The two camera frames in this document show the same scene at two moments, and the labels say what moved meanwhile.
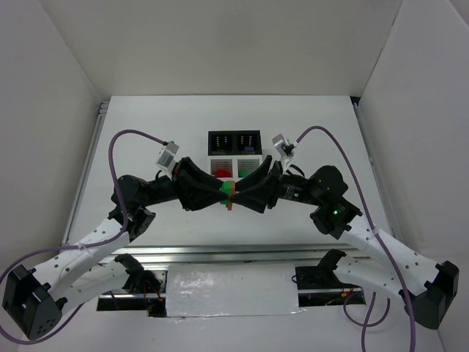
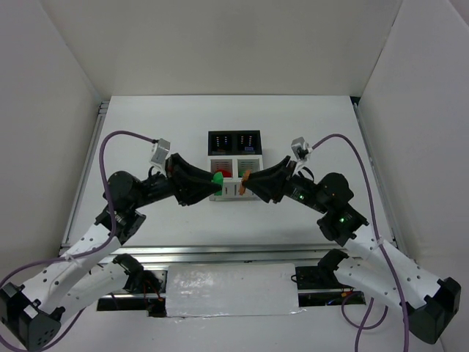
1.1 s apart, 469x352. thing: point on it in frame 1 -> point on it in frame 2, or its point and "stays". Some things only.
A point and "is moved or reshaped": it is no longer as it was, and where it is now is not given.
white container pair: (234, 166) stays
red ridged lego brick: (223, 173) stays
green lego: (228, 187) is moved or reshaped
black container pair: (234, 142) stays
